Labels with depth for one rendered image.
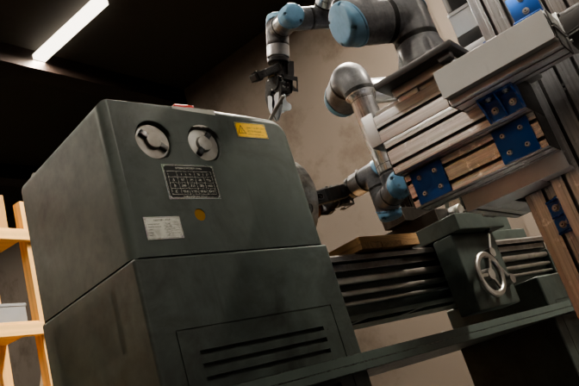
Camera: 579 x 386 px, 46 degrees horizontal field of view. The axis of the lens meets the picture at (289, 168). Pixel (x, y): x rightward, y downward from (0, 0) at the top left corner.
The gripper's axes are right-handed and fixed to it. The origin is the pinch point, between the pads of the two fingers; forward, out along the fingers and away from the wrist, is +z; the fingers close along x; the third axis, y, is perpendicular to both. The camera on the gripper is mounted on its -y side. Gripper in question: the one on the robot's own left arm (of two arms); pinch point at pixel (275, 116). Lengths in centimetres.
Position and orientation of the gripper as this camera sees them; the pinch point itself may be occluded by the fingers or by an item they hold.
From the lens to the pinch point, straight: 220.5
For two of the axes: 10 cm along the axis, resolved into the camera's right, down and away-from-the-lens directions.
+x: -6.0, 1.7, 7.8
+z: 0.3, 9.8, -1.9
